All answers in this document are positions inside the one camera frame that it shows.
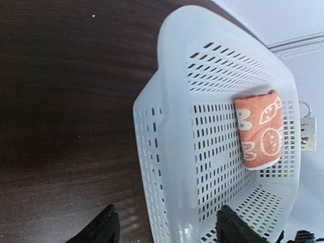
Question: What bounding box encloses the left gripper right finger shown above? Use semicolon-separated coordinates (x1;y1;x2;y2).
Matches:
216;205;263;243

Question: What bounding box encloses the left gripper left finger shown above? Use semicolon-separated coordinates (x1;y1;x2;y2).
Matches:
66;205;120;243

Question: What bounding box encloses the white plastic mesh basket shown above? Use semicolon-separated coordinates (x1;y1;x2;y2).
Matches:
133;6;301;242

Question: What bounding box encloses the orange rabbit pattern towel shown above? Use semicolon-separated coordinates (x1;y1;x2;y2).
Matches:
234;90;284;171

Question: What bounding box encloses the ceramic mug floral pattern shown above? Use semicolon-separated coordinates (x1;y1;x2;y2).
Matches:
299;101;317;152

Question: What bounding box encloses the right aluminium frame post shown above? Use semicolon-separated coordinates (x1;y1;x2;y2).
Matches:
267;32;323;53

